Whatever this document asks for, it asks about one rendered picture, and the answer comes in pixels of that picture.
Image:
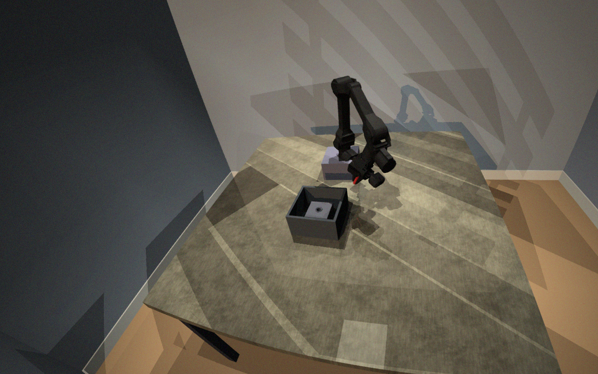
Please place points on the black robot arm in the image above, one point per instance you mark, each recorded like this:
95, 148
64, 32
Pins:
373, 127

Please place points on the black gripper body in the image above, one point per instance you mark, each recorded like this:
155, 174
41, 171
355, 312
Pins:
374, 179

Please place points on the white square plate with hole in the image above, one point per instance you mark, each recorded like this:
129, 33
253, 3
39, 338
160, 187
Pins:
320, 210

